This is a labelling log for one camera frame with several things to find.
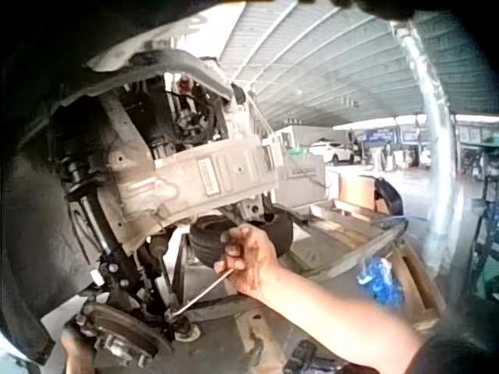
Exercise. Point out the person's right hand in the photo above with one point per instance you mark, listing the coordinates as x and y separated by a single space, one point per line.
253 261

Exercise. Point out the person's left hand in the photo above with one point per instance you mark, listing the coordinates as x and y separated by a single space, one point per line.
78 350

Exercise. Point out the person's right fingers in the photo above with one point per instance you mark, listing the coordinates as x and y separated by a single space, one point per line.
234 249

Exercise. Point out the black tire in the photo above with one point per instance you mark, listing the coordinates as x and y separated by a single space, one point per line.
241 226

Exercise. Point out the white box machine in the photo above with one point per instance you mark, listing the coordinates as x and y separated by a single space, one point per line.
300 183

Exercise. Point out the lifted car body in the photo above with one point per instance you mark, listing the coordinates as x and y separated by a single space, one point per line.
175 167

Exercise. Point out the black floor tool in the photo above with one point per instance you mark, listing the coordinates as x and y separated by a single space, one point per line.
316 356

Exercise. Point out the white parked car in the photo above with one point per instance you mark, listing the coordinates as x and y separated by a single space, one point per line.
333 152

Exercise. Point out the rusty brake disc hub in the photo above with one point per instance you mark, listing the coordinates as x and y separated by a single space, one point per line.
121 335

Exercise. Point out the black suspension strut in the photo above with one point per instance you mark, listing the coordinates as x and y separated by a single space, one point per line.
93 210

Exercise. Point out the blue plastic bag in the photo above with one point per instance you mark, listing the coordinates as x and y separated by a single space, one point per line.
380 282

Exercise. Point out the wooden crate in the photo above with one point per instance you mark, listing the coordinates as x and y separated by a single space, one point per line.
390 241

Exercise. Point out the black bumper part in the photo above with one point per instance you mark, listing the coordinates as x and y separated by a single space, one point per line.
390 195

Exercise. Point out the dark metal rack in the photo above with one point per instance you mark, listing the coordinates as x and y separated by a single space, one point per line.
483 218

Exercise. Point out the silver lift post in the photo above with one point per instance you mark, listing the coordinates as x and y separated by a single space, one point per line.
432 156

